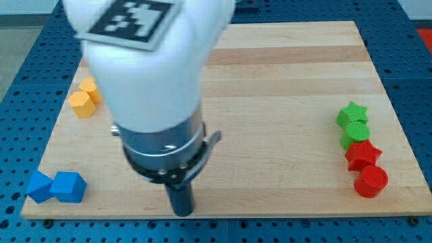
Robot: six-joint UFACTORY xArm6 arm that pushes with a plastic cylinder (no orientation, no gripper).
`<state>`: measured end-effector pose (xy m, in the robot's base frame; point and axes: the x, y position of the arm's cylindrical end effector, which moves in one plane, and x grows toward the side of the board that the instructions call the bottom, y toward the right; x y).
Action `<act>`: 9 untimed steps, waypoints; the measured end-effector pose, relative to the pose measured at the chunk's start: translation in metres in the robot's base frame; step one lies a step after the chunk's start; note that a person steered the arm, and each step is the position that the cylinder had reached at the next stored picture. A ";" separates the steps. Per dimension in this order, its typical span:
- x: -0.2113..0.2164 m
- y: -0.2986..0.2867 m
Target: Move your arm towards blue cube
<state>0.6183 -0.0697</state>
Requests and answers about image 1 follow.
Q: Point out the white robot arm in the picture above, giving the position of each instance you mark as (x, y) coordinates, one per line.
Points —
(146, 56)

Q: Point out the blue cube block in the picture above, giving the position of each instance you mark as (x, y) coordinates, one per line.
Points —
(39, 187)

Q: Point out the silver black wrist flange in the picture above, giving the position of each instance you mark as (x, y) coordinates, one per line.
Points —
(174, 156)

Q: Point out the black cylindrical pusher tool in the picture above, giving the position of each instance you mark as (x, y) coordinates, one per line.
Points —
(181, 199)

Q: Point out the light wooden board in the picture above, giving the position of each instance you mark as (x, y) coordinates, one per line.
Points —
(274, 91)

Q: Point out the black white fiducial marker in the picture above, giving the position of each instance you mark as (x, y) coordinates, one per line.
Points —
(136, 24)

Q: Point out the yellow hexagon block front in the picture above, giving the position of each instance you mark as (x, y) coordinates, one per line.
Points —
(82, 104)

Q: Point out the yellow block rear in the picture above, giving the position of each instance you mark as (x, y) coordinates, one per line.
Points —
(90, 87)

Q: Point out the green star block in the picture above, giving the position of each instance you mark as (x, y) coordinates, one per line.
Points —
(352, 113)

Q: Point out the green cylinder block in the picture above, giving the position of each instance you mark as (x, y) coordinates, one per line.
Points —
(354, 132)

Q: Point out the red star block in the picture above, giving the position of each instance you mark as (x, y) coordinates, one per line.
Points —
(362, 154)

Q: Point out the blue pentagon block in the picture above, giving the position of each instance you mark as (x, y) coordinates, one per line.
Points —
(68, 187)

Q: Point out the red cylinder block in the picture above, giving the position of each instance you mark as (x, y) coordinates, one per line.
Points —
(371, 181)

